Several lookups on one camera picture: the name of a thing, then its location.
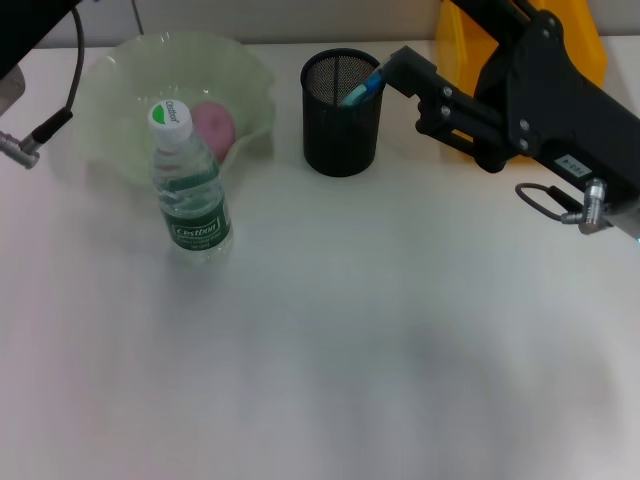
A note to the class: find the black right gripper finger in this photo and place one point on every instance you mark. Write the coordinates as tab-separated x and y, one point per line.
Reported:
450	110
500	15

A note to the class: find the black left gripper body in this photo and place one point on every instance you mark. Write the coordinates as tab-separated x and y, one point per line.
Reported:
25	25

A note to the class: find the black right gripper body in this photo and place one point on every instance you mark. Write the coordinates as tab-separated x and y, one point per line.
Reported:
550	100

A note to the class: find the blue sheathed scissors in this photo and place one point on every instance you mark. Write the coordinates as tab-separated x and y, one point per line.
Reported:
362	90

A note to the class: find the pink toy peach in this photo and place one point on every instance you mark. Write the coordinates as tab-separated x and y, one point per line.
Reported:
215	127

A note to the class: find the clear green-label water bottle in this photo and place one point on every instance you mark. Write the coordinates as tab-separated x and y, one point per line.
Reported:
192	215

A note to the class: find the green glass fruit plate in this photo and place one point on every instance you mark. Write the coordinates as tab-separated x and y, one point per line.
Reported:
125	75

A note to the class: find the black mesh pen holder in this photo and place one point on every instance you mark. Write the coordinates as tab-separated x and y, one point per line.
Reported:
340	140

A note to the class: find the yellow plastic bin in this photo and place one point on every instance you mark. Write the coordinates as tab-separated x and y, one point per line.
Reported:
455	55

